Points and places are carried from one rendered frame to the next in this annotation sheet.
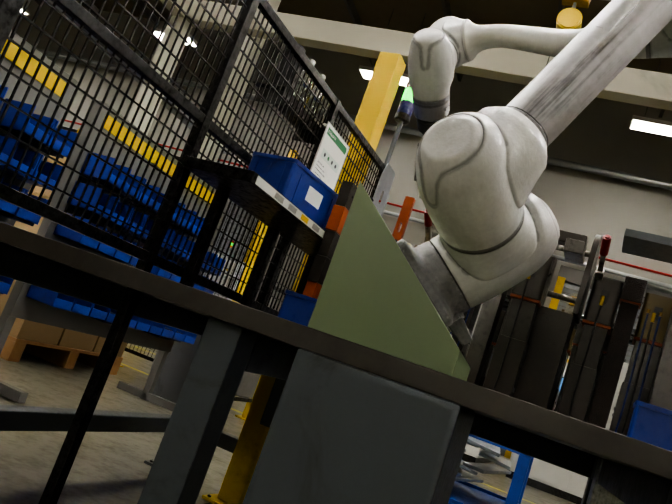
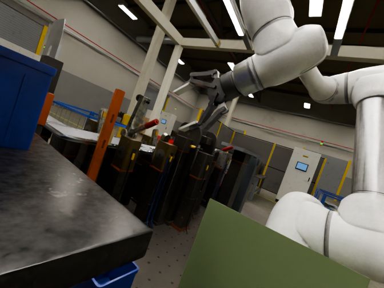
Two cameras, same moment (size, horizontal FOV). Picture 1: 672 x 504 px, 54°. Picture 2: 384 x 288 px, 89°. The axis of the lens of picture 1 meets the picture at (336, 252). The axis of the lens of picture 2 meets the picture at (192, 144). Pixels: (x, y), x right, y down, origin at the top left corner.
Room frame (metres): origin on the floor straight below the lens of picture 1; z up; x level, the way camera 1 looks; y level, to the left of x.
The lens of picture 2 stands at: (1.54, 0.45, 1.13)
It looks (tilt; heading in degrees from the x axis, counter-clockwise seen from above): 2 degrees down; 280
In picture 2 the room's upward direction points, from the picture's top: 20 degrees clockwise
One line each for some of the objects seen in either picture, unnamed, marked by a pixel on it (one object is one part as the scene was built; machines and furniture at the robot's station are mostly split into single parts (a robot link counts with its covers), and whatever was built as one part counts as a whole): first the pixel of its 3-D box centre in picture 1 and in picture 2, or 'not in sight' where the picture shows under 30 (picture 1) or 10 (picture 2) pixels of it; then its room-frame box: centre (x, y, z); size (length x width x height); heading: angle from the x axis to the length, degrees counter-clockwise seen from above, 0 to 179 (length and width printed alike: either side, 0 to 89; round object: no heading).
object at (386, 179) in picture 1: (375, 213); (44, 71); (2.15, -0.08, 1.17); 0.12 x 0.01 x 0.34; 155
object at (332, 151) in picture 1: (323, 171); not in sight; (2.35, 0.14, 1.30); 0.23 x 0.02 x 0.31; 155
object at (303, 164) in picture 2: not in sight; (299, 172); (-1.12, -6.86, 1.22); 0.80 x 0.54 x 2.45; 160
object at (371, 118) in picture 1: (317, 268); not in sight; (2.73, 0.05, 1.00); 0.18 x 0.18 x 2.00; 65
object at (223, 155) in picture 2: not in sight; (215, 179); (1.52, -0.96, 0.90); 0.13 x 0.08 x 0.41; 155
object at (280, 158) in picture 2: not in sight; (266, 167); (-0.24, -7.79, 1.00); 3.64 x 0.14 x 2.00; 160
